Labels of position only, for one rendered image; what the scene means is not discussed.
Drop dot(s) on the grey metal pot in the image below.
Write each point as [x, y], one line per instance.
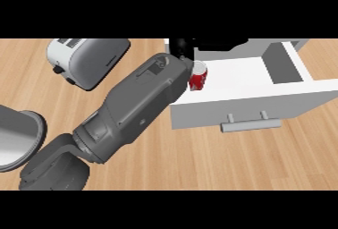
[18, 137]

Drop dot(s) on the red soda can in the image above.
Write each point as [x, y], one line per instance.
[198, 78]

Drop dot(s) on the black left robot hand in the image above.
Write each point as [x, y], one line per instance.
[180, 46]

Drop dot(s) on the silver toaster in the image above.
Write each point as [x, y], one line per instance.
[90, 64]

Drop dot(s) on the white open drawer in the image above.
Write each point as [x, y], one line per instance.
[238, 74]

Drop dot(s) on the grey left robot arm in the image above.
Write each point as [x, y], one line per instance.
[132, 104]

